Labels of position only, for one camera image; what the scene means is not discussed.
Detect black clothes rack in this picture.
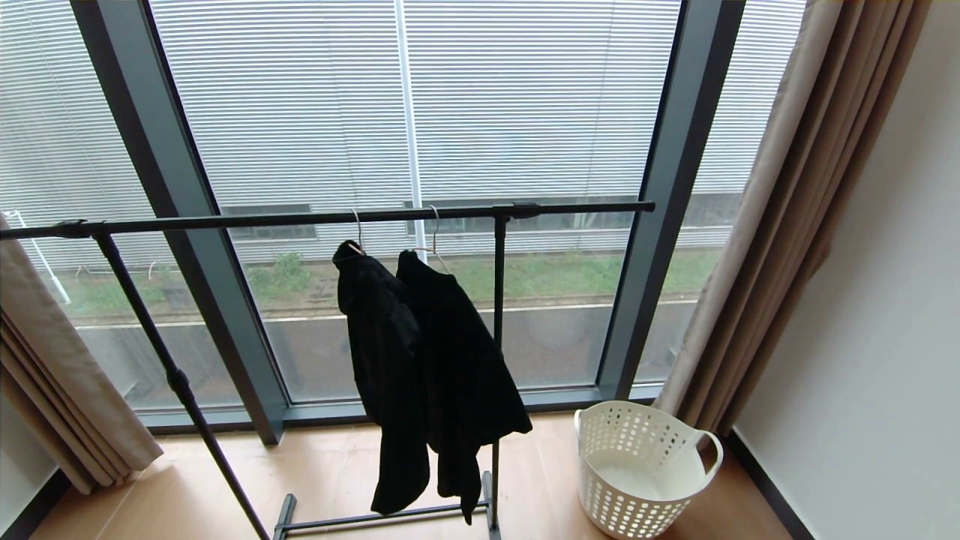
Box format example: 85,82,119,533
0,200,656,540

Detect white laundry basket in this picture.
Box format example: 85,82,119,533
573,400,725,540

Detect window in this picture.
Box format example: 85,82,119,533
0,0,809,449

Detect beige curtain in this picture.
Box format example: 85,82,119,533
651,0,936,437
0,212,165,497

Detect pink clothes hanger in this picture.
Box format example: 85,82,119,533
412,205,455,277
346,208,368,257

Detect black garment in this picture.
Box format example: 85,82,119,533
394,249,534,525

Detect black shorts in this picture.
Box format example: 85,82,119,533
331,239,434,517

